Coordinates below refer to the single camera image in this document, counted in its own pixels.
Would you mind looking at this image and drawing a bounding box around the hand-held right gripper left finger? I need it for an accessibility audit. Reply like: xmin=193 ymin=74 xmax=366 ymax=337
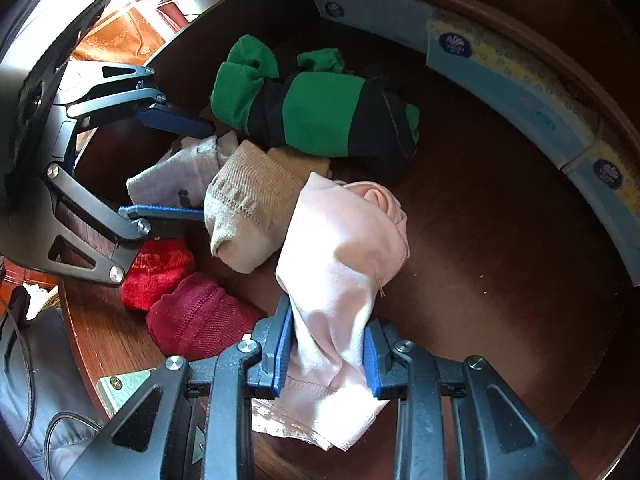
xmin=65 ymin=292 xmax=296 ymax=480

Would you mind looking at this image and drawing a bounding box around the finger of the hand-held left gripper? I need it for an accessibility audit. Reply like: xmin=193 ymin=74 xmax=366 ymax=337
xmin=46 ymin=162 xmax=207 ymax=287
xmin=65 ymin=62 xmax=216 ymax=140

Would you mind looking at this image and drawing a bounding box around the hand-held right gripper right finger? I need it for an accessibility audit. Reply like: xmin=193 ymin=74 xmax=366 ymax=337
xmin=362 ymin=320 xmax=581 ymax=480

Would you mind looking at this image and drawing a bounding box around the grey white sock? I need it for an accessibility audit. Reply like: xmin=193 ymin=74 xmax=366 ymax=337
xmin=126 ymin=130 xmax=241 ymax=208

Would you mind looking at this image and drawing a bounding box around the bright red fuzzy sock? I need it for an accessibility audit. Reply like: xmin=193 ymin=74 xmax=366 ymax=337
xmin=121 ymin=237 xmax=196 ymax=312

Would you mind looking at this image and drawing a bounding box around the beige knit sock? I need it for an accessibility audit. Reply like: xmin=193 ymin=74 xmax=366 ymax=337
xmin=204 ymin=140 xmax=333 ymax=275

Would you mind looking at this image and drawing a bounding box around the dark red sock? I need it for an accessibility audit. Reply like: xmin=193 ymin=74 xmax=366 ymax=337
xmin=146 ymin=272 xmax=268 ymax=361

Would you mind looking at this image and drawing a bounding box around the pale pink sock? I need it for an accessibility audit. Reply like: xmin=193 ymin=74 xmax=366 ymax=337
xmin=250 ymin=172 xmax=411 ymax=452

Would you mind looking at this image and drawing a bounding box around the green and black sock pair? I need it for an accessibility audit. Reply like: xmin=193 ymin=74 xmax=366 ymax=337
xmin=210 ymin=35 xmax=422 ymax=176

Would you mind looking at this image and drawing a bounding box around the person's grey clothing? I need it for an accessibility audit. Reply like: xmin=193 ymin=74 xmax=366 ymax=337
xmin=0 ymin=305 xmax=103 ymax=480

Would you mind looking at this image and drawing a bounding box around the blue tissue packet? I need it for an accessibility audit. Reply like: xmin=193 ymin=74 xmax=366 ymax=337
xmin=425 ymin=17 xmax=599 ymax=169

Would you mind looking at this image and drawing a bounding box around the metal corner bracket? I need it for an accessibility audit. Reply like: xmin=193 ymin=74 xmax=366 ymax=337
xmin=97 ymin=369 xmax=156 ymax=418

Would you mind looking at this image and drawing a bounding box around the black cable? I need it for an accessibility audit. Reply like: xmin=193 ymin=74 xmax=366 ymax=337
xmin=0 ymin=287 xmax=108 ymax=466

